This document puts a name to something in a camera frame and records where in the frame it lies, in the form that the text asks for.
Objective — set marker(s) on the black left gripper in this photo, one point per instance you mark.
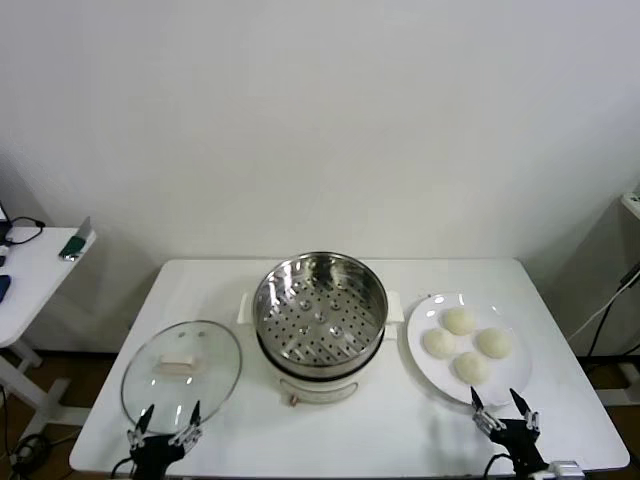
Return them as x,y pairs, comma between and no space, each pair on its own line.
157,450

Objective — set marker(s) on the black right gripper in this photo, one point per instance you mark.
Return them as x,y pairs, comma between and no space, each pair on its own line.
520,442

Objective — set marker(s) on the white steamed baozi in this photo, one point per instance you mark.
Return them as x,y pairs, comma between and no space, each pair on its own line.
472,368
494,342
460,321
440,344

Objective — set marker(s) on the round glass pot lid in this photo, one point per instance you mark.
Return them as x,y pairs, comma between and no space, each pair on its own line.
210,345

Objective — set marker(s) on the perforated steel steamer basket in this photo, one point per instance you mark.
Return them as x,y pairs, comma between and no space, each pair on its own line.
372,295

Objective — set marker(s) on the large white plate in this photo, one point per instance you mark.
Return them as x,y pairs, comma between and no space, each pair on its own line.
430,310

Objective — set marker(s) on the white electric cooking pot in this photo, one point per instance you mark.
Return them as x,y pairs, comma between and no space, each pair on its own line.
320,392

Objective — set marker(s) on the grey power plug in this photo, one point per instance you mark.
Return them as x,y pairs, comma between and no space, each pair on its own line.
629,277

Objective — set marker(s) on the white side table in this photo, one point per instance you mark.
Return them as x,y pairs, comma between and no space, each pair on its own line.
35,280

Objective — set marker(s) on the dark blue desk object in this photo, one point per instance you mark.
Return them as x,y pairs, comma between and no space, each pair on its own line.
4,289

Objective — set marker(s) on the pale green container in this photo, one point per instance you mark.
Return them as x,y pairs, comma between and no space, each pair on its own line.
635,196

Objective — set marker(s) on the black framed monitor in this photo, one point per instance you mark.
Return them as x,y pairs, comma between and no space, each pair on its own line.
2,212

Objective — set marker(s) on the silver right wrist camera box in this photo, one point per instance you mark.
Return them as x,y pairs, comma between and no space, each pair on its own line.
562,471

